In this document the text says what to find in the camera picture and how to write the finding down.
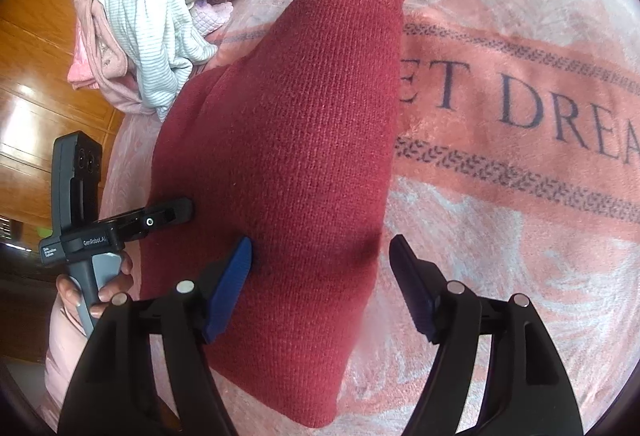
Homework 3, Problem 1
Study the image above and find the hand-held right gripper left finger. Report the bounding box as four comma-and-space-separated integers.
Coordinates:
57, 236, 253, 436

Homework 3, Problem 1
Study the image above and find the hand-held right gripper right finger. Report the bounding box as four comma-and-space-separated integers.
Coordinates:
389, 234, 585, 436

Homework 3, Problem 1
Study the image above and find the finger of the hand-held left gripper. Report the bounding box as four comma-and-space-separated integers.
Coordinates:
95, 197, 195, 242

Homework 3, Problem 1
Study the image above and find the dark red knit sweater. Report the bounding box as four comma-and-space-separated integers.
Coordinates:
139, 0, 407, 429

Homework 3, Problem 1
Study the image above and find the person's left hand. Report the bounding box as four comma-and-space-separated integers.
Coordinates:
56, 253, 134, 319

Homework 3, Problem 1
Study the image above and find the pink printed blanket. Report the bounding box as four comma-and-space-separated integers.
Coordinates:
42, 0, 640, 436

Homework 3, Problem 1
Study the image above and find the pale pink garment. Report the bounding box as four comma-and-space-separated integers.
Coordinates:
67, 0, 151, 117

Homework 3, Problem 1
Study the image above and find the white striped garment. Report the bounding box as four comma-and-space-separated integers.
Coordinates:
90, 0, 221, 123

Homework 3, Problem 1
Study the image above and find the lilac quilted garment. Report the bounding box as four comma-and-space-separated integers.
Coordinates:
192, 0, 235, 39

